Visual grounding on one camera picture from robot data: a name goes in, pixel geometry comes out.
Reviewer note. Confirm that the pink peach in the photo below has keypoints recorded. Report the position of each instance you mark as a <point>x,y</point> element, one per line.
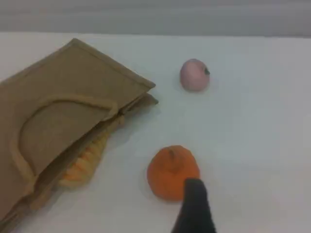
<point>194,75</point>

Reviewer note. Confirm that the orange striped bread roll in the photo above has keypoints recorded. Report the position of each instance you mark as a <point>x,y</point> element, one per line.
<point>85,165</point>

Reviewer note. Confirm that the orange tangerine with stem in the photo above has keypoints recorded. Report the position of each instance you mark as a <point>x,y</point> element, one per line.
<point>170,170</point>

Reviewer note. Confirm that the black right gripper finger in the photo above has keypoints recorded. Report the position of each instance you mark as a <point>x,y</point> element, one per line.
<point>195,208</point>

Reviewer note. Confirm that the brown burlap tote bag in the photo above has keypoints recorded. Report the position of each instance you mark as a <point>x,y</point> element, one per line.
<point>60,102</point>

